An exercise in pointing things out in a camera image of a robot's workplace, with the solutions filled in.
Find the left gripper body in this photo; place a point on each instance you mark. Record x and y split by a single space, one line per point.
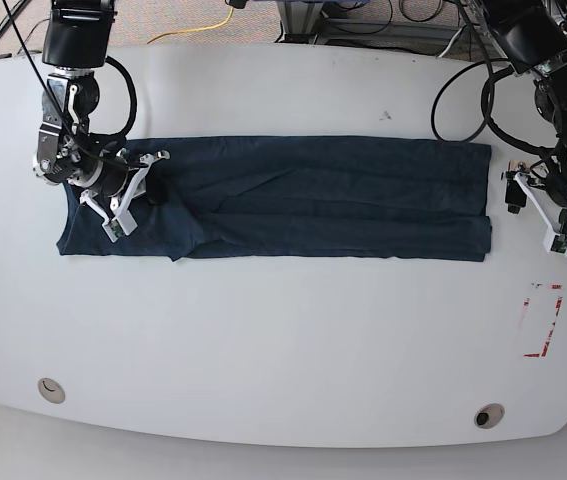
544 192

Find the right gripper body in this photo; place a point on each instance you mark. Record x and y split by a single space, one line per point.
117 191

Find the dark blue t-shirt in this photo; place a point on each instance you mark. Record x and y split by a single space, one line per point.
305 196

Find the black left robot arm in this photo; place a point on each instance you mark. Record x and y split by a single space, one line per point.
519 38

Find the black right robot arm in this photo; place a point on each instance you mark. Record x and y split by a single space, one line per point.
99 165

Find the red tape rectangle marking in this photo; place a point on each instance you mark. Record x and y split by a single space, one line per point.
540 313

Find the left table grommet hole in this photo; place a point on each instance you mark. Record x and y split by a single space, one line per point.
51 391

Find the table grommet hole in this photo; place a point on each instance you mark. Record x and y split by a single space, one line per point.
489 416
51 391

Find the right table grommet hole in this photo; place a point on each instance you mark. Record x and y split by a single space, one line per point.
489 416

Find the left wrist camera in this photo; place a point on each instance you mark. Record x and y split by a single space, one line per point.
555 243

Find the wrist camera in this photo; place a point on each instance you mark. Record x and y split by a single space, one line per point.
119 226
555 243

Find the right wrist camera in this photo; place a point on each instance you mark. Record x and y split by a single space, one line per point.
119 226

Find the aluminium frame rail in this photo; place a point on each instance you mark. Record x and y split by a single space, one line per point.
409 36

